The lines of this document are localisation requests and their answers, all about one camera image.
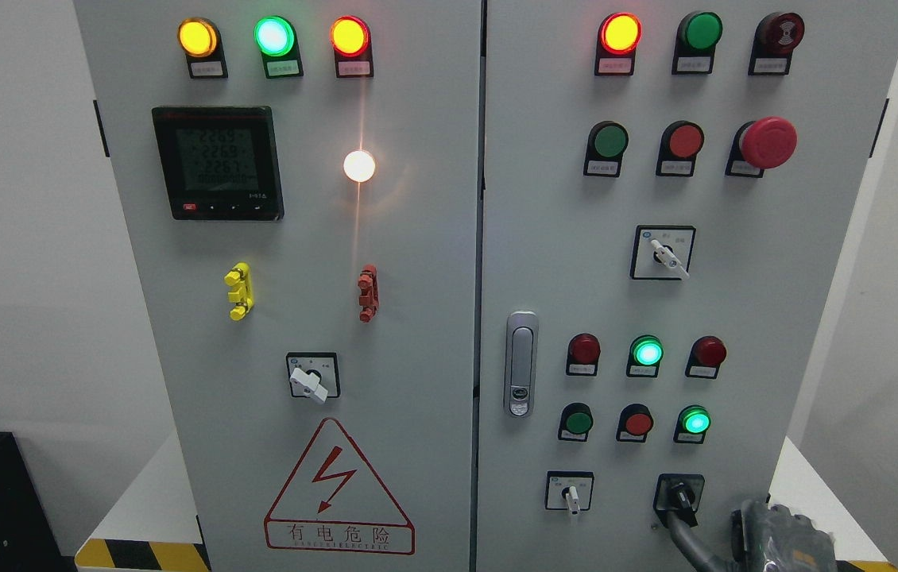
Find black knob selector switch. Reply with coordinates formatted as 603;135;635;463
653;473;706;520

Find grey electrical cabinet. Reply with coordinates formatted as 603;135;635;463
74;1;898;571

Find red terminal connector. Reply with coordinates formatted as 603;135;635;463
357;264;380;323

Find dark red indicator left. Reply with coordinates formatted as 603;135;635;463
566;333;602;377

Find dark red indicator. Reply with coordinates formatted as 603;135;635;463
566;333;602;377
684;334;728;380

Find white lit indicator lamp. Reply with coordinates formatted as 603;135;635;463
343;149;377;184

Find green push button lower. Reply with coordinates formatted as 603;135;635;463
557;402;594;442

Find green lit indicator middle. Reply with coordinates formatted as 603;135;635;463
626;334;664;379

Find yellow terminal connector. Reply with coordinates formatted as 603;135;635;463
223;261;255;322

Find green push button upper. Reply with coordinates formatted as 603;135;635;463
583;121;629;178

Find red push button lower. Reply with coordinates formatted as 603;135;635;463
616;404;655;444

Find red push button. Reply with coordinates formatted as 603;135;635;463
616;404;655;444
656;120;706;177

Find red electrical hazard sticker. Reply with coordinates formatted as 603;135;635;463
264;417;416;556

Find black digital power meter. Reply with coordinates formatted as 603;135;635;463
151;106;284;221

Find dark red indicator right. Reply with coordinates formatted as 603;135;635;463
684;334;728;380

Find orange-red indicator light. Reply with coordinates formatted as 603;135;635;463
330;15;374;79

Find red push button upper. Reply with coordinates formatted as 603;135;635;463
656;120;706;177

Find green lit push button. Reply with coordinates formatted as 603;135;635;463
673;404;711;445

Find green lit indicator light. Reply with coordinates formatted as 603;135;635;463
254;15;304;79

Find red lit indicator right door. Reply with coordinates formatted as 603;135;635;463
594;12;642;76

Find red emergency stop button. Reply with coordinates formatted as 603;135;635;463
725;116;798;179

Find yellow indicator light left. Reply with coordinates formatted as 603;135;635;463
177;16;228;79

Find dark green indicator light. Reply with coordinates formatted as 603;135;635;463
672;11;724;75

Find dark red buzzer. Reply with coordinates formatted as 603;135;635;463
748;12;805;76

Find silver cabinet door handle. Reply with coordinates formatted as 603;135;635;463
504;311;539;419

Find white-handled selector switch left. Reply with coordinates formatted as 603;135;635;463
286;352;341;404

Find white-handled selector switch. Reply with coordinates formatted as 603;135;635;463
629;225;696;281
286;352;341;404

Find white-handled selector switch upper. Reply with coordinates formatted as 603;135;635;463
629;225;696;281

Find small white selector switch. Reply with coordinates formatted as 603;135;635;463
544;470;594;516

